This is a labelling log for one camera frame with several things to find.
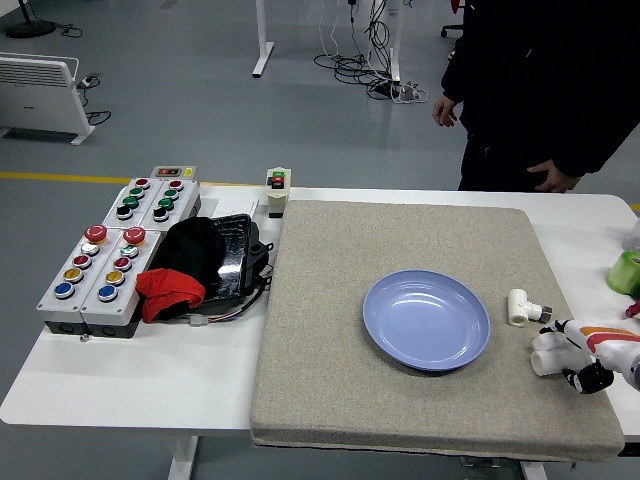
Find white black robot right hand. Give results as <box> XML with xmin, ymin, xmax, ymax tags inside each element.
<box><xmin>538</xmin><ymin>319</ymin><xmax>640</xmax><ymax>396</ymax></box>

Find plain white tee pipe fitting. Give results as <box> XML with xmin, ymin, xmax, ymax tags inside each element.
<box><xmin>530</xmin><ymin>332</ymin><xmax>597</xmax><ymax>378</ymax></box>

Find white tee fitting metal nut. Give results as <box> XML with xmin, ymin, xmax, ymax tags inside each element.
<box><xmin>507</xmin><ymin>288</ymin><xmax>553</xmax><ymax>328</ymax></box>

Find blue round plate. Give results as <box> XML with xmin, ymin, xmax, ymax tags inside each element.
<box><xmin>362</xmin><ymin>269</ymin><xmax>492</xmax><ymax>373</ymax></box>

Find green tape roll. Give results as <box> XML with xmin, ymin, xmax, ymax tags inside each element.
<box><xmin>605</xmin><ymin>250</ymin><xmax>640</xmax><ymax>297</ymax></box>

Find white table leg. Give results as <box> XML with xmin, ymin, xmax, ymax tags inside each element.
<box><xmin>166</xmin><ymin>435</ymin><xmax>200</xmax><ymax>480</ymax></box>
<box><xmin>518</xmin><ymin>460</ymin><xmax>550</xmax><ymax>480</ymax></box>

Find person's left hand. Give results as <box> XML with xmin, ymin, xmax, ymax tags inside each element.
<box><xmin>526</xmin><ymin>158</ymin><xmax>583</xmax><ymax>195</ymax></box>

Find person's hand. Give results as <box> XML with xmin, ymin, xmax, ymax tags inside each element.
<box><xmin>526</xmin><ymin>158</ymin><xmax>583</xmax><ymax>195</ymax></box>
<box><xmin>431</xmin><ymin>93</ymin><xmax>459</xmax><ymax>129</ymax></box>

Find person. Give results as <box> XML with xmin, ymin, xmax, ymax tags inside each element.
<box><xmin>431</xmin><ymin>0</ymin><xmax>640</xmax><ymax>194</ymax></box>

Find grey-brown mat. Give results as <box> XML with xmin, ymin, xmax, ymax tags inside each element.
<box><xmin>249</xmin><ymin>199</ymin><xmax>627</xmax><ymax>463</ymax></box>

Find person's right hand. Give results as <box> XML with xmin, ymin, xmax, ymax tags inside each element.
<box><xmin>431</xmin><ymin>93</ymin><xmax>459</xmax><ymax>129</ymax></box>

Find white desk leg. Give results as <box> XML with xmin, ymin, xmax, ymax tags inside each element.
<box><xmin>250</xmin><ymin>0</ymin><xmax>276</xmax><ymax>78</ymax></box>
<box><xmin>385</xmin><ymin>0</ymin><xmax>404</xmax><ymax>84</ymax></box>

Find glossy black pedal box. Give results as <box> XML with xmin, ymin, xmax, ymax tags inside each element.
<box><xmin>198</xmin><ymin>213</ymin><xmax>275</xmax><ymax>307</ymax></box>

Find white paper card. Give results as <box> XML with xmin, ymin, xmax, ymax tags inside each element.
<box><xmin>213</xmin><ymin>198</ymin><xmax>262</xmax><ymax>222</ymax></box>

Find black cloth cap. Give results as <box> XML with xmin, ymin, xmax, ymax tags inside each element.
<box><xmin>149</xmin><ymin>216</ymin><xmax>228</xmax><ymax>297</ymax></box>

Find red cloth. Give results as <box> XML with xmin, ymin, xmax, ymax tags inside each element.
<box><xmin>135</xmin><ymin>267</ymin><xmax>208</xmax><ymax>323</ymax></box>

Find grey four-button control box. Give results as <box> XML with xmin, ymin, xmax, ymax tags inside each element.
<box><xmin>141</xmin><ymin>178</ymin><xmax>203</xmax><ymax>232</ymax></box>
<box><xmin>101</xmin><ymin>176</ymin><xmax>165</xmax><ymax>229</ymax></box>

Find grey emergency-stop button box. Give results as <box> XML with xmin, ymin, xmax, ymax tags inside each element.
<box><xmin>36</xmin><ymin>224</ymin><xmax>124</xmax><ymax>336</ymax></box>
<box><xmin>79</xmin><ymin>225</ymin><xmax>164</xmax><ymax>340</ymax></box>

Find white panel heater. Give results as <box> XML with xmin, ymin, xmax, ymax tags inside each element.
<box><xmin>0</xmin><ymin>51</ymin><xmax>97</xmax><ymax>147</ymax></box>

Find black round stand base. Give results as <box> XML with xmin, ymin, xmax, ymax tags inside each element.
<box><xmin>4</xmin><ymin>0</ymin><xmax>57</xmax><ymax>40</ymax></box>

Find white start-stop switch box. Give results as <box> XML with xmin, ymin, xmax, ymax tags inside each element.
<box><xmin>264</xmin><ymin>166</ymin><xmax>294</xmax><ymax>220</ymax></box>

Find black floor cable tangle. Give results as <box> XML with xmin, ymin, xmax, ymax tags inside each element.
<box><xmin>313</xmin><ymin>0</ymin><xmax>402</xmax><ymax>100</ymax></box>

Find wire bundle with white connector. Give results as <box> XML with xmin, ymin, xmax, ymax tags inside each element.
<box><xmin>188</xmin><ymin>277</ymin><xmax>275</xmax><ymax>329</ymax></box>

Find small grey rocker switch box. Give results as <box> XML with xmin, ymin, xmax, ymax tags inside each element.
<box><xmin>150</xmin><ymin>164</ymin><xmax>199</xmax><ymax>183</ymax></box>

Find black heater power cord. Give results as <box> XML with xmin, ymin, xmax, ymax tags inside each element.
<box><xmin>73</xmin><ymin>73</ymin><xmax>113</xmax><ymax>127</ymax></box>

